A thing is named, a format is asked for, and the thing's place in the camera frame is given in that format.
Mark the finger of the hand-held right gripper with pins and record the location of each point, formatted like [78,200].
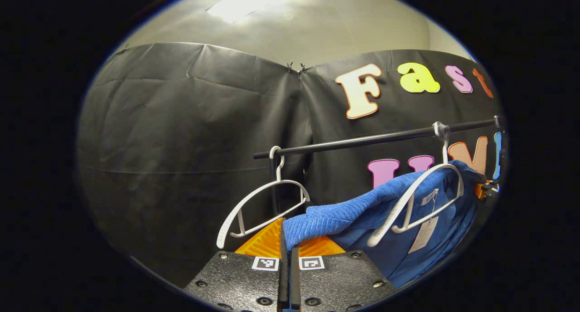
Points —
[481,192]

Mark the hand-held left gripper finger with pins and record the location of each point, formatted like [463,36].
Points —
[294,280]
[283,275]

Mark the white hanger with taped hook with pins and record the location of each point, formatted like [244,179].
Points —
[446,142]

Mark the plain white hanger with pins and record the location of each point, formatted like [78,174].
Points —
[277,167]

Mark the black clothes rack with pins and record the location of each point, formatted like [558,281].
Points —
[362,140]

